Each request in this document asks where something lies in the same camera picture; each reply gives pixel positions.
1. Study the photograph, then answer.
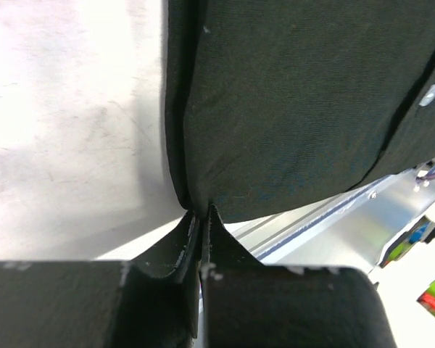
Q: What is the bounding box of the black long sleeve shirt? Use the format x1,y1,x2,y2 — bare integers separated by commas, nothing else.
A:
165,1,435,223

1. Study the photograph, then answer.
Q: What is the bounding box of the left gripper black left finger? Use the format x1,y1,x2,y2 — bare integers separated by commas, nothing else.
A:
0,212,199,347

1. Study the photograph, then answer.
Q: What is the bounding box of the aluminium front rail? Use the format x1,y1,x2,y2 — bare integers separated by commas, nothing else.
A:
226,170,435,273

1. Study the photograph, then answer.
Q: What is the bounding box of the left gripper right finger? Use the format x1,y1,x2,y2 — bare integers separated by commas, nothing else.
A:
200,205,396,348

